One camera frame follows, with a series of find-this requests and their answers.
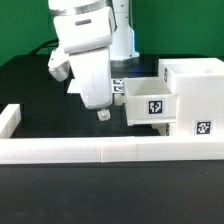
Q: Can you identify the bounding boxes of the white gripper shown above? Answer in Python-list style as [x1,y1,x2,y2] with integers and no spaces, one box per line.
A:
[48,47,112,121]

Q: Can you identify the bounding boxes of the white front drawer with tag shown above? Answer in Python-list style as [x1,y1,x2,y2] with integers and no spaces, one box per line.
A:
[152,123,176,136]

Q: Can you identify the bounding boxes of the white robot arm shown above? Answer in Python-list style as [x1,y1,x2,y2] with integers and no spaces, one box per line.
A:
[48,0,139,121]

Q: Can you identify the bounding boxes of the white drawer cabinet box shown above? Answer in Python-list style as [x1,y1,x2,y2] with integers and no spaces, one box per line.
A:
[158,58,224,136]

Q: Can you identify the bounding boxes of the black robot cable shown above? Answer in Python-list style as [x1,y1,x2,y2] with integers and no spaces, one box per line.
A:
[29,38,60,56]

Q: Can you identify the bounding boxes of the white drawer with tag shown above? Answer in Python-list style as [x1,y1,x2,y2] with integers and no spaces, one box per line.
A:
[152,123,176,136]
[124,77,178,126]

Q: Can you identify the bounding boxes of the white fence wall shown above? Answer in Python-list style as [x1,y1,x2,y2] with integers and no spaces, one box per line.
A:
[0,104,21,139]
[0,135,224,164]

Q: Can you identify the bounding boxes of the white left fence wall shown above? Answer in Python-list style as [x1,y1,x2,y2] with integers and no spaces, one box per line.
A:
[0,104,21,139]

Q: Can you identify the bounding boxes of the white plate with fiducial tags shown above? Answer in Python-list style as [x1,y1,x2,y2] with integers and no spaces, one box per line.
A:
[66,78,126,96]

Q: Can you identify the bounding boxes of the white front fence wall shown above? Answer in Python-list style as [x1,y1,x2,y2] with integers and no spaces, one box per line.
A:
[0,135,224,164]

